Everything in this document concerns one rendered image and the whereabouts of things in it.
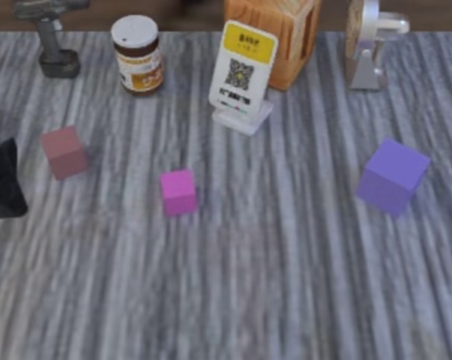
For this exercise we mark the wooden knife block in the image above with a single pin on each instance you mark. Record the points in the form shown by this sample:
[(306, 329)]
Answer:
[(282, 41)]

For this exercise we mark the white QR code sign stand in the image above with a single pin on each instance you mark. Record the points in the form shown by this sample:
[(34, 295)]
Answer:
[(240, 77)]

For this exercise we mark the dusty red cube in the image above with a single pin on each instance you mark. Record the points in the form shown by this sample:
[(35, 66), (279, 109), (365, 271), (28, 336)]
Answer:
[(64, 152)]

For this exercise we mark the purple cube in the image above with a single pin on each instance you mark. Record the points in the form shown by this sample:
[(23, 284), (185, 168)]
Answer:
[(392, 178)]

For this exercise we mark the brown jar with white lid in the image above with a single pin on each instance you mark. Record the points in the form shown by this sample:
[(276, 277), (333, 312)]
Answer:
[(137, 56)]

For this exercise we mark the magenta cube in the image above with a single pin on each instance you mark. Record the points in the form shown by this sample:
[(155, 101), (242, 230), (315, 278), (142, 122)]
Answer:
[(178, 192)]

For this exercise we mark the wooden and silver stand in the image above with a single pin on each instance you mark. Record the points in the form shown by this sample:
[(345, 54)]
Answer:
[(370, 45)]

